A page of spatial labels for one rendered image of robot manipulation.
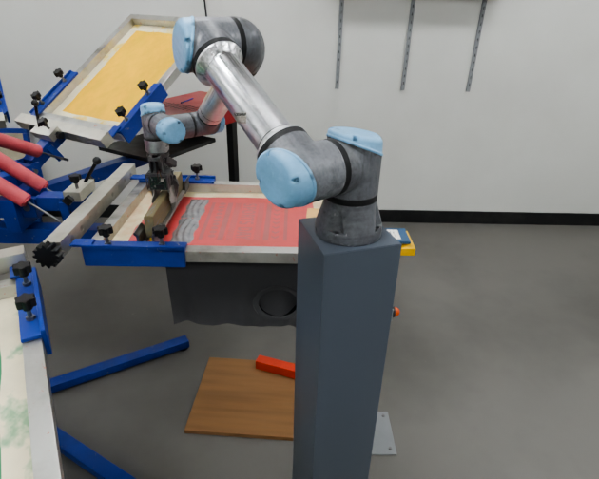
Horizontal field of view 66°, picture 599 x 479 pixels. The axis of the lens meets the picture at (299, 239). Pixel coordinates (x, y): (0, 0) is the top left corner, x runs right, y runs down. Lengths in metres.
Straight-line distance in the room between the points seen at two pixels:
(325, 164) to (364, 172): 0.10
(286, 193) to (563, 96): 3.37
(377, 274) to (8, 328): 0.88
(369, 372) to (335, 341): 0.16
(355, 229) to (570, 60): 3.20
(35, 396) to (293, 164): 0.65
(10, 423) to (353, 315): 0.71
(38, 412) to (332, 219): 0.67
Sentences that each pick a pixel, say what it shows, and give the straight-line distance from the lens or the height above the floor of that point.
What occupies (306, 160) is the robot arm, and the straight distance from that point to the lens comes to 0.85.
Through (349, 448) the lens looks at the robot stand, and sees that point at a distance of 1.40.
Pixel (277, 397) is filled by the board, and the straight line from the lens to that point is 2.26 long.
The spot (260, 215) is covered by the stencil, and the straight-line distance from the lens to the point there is 1.69.
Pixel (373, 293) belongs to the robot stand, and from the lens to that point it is 1.06.
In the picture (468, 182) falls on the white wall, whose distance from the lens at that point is 3.98.
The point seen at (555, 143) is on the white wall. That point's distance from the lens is 4.15.
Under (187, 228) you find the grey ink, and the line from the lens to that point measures 1.61.
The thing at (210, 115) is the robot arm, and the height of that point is 1.35.
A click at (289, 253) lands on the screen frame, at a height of 0.99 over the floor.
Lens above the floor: 1.67
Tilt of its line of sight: 28 degrees down
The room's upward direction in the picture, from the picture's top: 1 degrees clockwise
